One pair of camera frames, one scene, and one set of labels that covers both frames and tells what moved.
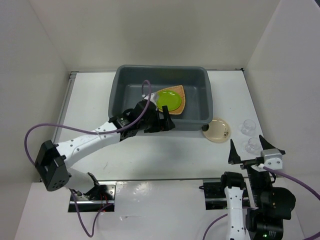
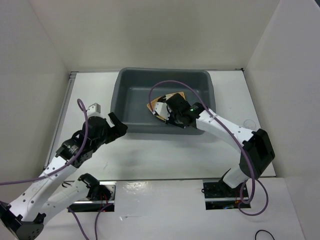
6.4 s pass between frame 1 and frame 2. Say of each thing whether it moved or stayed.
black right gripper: moved
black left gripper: moved
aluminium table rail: stayed
